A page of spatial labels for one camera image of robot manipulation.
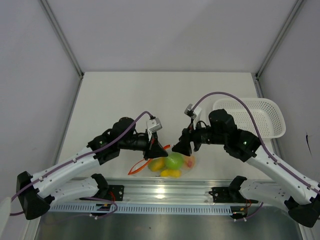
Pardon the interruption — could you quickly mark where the yellow green mango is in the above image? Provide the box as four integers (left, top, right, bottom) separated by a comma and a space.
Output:
148, 158, 165, 172

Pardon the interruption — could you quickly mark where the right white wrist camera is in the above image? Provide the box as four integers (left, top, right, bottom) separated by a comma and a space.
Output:
184, 103, 202, 127

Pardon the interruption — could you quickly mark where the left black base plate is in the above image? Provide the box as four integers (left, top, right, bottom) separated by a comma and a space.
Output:
102, 185, 125, 202

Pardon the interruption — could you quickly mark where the white slotted cable duct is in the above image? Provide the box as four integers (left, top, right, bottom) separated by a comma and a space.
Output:
49, 202, 249, 216

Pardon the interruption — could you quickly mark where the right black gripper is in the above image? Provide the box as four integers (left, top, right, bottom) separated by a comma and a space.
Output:
172, 118, 227, 157

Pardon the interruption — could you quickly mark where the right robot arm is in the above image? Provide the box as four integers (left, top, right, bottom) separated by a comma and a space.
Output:
172, 109, 320, 228

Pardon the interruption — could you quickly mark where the clear zip top bag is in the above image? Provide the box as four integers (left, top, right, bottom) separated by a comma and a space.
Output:
127, 144, 197, 179

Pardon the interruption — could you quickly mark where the aluminium mounting rail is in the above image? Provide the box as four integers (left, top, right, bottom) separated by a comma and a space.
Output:
33, 177, 307, 207

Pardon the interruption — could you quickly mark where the white perforated plastic basket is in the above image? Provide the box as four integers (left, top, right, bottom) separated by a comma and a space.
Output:
212, 98, 286, 140

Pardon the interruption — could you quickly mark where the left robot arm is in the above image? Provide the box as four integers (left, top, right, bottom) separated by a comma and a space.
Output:
14, 116, 168, 220

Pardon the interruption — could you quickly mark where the right aluminium frame post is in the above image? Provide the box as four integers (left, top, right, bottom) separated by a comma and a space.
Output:
254, 0, 307, 80

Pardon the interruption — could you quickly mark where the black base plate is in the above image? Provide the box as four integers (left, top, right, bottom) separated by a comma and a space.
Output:
208, 187, 258, 204
102, 185, 125, 202

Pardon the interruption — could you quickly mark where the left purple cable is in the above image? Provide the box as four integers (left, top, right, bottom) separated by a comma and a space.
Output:
9, 110, 155, 217

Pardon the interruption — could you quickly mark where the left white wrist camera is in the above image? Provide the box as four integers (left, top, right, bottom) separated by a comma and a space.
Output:
146, 117, 162, 140

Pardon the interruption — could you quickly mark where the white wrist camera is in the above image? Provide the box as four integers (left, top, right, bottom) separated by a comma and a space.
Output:
146, 117, 162, 140
184, 103, 202, 127

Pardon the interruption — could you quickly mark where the orange pink peach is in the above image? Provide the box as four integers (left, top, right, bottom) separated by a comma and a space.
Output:
184, 155, 196, 169

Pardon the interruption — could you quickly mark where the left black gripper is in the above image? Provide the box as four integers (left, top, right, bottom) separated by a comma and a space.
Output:
119, 128, 168, 161

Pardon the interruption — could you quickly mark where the green apple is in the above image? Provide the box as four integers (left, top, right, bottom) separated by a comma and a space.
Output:
164, 152, 184, 170

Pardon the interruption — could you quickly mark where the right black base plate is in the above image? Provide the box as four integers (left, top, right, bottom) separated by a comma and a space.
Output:
208, 187, 258, 204

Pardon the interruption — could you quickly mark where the left aluminium frame post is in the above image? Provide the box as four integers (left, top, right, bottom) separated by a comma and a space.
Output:
37, 0, 84, 80

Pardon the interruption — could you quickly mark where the aluminium frame post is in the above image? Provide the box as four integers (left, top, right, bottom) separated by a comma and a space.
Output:
37, 0, 84, 80
254, 0, 307, 80

